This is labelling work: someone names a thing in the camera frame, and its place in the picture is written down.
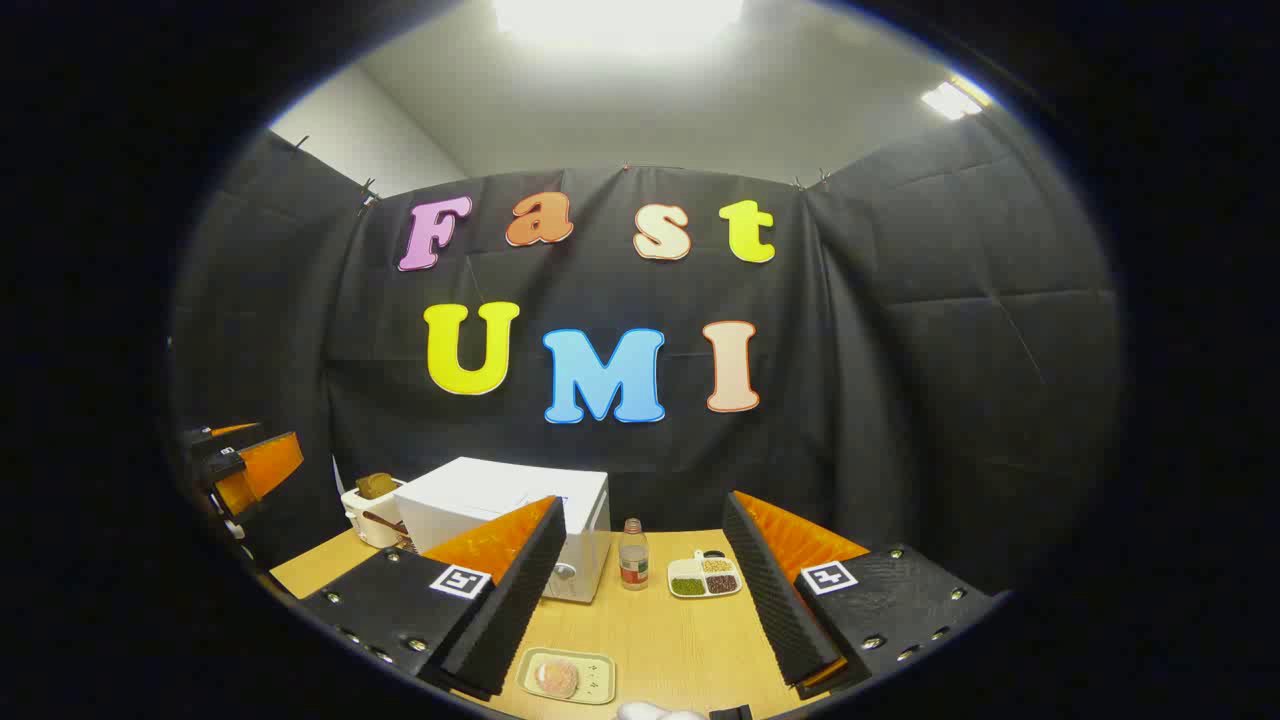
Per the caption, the pale green rectangular tray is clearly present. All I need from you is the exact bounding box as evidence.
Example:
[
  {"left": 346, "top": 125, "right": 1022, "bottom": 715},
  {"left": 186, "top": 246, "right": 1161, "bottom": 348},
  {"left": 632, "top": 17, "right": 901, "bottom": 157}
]
[{"left": 516, "top": 647, "right": 617, "bottom": 706}]

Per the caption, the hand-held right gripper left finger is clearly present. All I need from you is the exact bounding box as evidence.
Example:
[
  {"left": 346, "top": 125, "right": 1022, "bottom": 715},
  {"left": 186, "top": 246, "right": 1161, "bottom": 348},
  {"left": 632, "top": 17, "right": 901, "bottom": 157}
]
[{"left": 300, "top": 495, "right": 568, "bottom": 701}]

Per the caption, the white divided bean dish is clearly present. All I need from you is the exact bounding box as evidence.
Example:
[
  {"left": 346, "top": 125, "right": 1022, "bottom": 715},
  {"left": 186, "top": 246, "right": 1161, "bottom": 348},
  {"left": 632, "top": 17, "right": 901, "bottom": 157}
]
[{"left": 667, "top": 550, "right": 744, "bottom": 599}]

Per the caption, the pink meat patty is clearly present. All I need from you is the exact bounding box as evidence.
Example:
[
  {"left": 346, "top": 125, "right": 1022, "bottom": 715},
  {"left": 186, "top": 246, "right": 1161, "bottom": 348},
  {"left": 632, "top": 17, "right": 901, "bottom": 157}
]
[{"left": 535, "top": 658, "right": 580, "bottom": 699}]

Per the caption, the ceiling light panel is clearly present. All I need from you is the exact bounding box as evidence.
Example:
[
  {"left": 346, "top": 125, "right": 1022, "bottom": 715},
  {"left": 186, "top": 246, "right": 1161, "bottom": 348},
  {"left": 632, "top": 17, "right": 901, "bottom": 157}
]
[
  {"left": 920, "top": 78, "right": 993, "bottom": 122},
  {"left": 490, "top": 0, "right": 747, "bottom": 51}
]

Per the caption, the white toaster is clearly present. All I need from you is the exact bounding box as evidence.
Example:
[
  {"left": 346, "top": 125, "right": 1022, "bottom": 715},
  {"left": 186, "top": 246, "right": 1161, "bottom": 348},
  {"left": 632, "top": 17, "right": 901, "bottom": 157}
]
[{"left": 341, "top": 478, "right": 409, "bottom": 550}]

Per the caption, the clear drink bottle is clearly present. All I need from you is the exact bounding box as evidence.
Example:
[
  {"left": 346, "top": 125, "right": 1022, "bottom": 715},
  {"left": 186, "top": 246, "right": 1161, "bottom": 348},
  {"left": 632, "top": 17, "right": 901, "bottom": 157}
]
[{"left": 618, "top": 518, "right": 650, "bottom": 591}]

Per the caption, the black backdrop cloth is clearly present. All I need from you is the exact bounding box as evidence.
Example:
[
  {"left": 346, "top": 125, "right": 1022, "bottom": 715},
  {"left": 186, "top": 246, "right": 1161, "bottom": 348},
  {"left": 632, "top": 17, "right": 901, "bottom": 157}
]
[{"left": 170, "top": 130, "right": 1121, "bottom": 601}]

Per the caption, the white microwave oven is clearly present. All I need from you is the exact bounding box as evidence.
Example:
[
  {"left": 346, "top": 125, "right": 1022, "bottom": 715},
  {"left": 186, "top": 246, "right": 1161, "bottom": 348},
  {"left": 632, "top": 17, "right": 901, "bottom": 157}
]
[{"left": 393, "top": 457, "right": 612, "bottom": 604}]

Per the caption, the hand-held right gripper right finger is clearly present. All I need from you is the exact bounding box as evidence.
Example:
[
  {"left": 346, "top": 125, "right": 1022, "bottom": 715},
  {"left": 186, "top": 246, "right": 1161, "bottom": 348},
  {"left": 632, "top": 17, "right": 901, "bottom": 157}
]
[{"left": 722, "top": 490, "right": 1001, "bottom": 701}]

